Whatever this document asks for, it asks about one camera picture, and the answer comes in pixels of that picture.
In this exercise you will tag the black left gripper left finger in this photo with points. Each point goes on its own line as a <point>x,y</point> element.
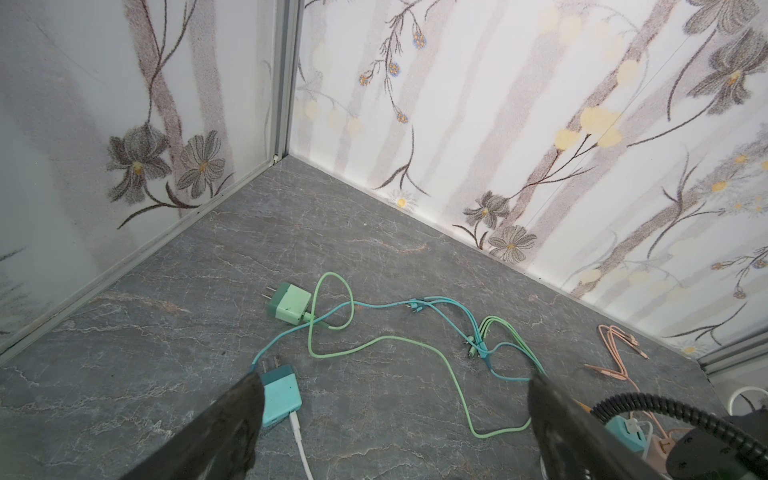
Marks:
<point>218,444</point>

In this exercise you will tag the green charger cube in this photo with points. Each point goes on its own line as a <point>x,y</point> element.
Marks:
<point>289,303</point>

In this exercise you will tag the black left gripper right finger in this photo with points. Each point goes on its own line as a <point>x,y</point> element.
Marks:
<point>572,443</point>

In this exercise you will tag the pink charger cube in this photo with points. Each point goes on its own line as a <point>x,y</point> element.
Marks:
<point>658,452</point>

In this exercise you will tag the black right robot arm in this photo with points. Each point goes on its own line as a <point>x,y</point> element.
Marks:
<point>732,447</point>

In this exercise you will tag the teal charger cube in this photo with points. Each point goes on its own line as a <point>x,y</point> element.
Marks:
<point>628,432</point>
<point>282,395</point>

